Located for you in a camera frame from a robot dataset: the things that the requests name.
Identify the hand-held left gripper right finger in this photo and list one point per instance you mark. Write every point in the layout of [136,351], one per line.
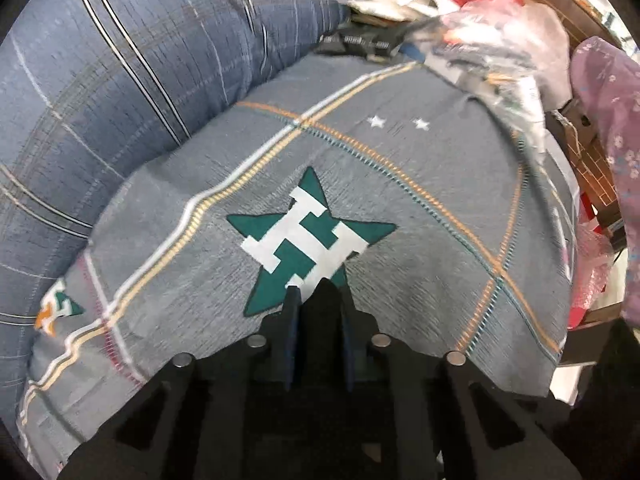
[347,325]

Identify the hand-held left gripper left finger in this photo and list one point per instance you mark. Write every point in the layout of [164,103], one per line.
[292,315]

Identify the grey star print bed sheet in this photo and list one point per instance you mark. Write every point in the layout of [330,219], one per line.
[425,200]

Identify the red plastic bag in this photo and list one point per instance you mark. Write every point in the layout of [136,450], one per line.
[592,270]

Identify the blue plaid quilt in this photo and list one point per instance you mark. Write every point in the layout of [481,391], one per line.
[125,60]

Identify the clear plastic bag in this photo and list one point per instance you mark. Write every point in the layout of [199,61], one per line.
[515,55]

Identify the purple floral cloth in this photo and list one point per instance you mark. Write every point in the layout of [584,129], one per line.
[612,110]

